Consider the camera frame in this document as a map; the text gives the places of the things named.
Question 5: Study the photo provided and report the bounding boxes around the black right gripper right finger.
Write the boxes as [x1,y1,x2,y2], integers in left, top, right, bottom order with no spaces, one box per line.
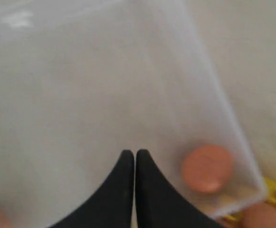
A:
[135,149,221,228]

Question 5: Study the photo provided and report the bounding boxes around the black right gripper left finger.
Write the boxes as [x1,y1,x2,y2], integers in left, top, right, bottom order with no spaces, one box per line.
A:
[52,150,135,228]

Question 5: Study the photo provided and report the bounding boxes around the yellow plastic egg tray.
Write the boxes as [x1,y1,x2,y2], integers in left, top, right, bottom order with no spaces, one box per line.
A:
[222,177,276,227]

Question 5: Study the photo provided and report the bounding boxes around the clear plastic container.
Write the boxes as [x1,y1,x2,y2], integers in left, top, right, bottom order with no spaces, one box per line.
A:
[0,0,267,228]

